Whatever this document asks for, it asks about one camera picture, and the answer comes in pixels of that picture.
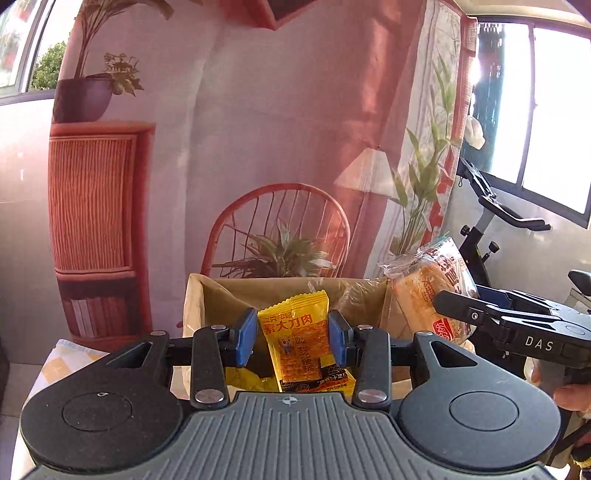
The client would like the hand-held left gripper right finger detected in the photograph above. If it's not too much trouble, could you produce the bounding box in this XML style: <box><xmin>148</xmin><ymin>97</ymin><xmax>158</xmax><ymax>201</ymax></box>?
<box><xmin>328</xmin><ymin>309</ymin><xmax>477</xmax><ymax>409</ymax></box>

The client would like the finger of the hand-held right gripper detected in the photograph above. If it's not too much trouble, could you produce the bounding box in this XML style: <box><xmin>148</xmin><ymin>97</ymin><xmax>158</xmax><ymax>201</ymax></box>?
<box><xmin>433</xmin><ymin>290</ymin><xmax>520</xmax><ymax>343</ymax></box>
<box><xmin>475</xmin><ymin>285</ymin><xmax>514</xmax><ymax>309</ymax></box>

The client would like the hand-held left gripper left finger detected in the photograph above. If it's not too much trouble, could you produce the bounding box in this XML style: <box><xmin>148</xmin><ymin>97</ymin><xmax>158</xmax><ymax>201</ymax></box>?
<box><xmin>107</xmin><ymin>308</ymin><xmax>258</xmax><ymax>409</ymax></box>

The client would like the yellow snack packet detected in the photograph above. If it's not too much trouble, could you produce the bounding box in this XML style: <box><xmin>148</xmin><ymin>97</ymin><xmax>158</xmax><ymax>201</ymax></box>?
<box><xmin>257</xmin><ymin>290</ymin><xmax>331</xmax><ymax>385</ymax></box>

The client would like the taped cardboard box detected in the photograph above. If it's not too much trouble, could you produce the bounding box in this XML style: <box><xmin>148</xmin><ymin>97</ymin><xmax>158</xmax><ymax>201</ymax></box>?
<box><xmin>182</xmin><ymin>272</ymin><xmax>477</xmax><ymax>403</ymax></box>

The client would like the bread packet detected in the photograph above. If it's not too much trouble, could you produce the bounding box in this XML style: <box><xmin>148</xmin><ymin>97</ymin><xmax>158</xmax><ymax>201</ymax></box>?
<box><xmin>379</xmin><ymin>235</ymin><xmax>479</xmax><ymax>348</ymax></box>

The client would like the person's right hand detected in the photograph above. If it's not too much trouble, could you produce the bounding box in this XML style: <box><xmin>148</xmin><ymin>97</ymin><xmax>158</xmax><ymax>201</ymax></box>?
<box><xmin>531</xmin><ymin>361</ymin><xmax>591</xmax><ymax>414</ymax></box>

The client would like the black orange snack packet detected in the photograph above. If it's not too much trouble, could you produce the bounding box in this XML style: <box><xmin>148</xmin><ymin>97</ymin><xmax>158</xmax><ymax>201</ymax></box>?
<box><xmin>318</xmin><ymin>364</ymin><xmax>357</xmax><ymax>394</ymax></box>

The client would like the clear plastic bag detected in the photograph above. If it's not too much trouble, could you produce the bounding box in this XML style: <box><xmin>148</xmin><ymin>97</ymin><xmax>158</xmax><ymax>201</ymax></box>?
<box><xmin>295</xmin><ymin>276</ymin><xmax>389</xmax><ymax>320</ymax></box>

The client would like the yellow plastic wrapper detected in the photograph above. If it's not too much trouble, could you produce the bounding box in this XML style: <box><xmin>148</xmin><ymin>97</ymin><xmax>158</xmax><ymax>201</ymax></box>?
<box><xmin>225</xmin><ymin>367</ymin><xmax>283</xmax><ymax>394</ymax></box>

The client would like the black exercise bike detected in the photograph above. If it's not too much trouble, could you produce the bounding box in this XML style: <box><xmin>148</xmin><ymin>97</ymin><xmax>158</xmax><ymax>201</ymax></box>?
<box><xmin>455</xmin><ymin>157</ymin><xmax>591</xmax><ymax>303</ymax></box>

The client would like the white hanging cloth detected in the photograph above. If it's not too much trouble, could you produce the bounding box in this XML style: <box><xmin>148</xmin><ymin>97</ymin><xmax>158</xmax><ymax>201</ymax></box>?
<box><xmin>464</xmin><ymin>114</ymin><xmax>486</xmax><ymax>150</ymax></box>

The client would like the window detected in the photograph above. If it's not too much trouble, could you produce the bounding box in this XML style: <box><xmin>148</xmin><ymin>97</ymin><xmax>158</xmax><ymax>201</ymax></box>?
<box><xmin>0</xmin><ymin>0</ymin><xmax>85</xmax><ymax>99</ymax></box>
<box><xmin>470</xmin><ymin>18</ymin><xmax>591</xmax><ymax>228</ymax></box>

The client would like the floral checkered tablecloth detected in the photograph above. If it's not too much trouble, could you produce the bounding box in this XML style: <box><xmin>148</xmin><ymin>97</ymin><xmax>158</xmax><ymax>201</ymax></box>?
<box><xmin>25</xmin><ymin>339</ymin><xmax>112</xmax><ymax>407</ymax></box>

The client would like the printed backdrop cloth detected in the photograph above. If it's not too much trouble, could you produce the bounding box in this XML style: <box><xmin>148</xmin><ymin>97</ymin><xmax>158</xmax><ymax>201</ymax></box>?
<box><xmin>48</xmin><ymin>0</ymin><xmax>477</xmax><ymax>352</ymax></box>

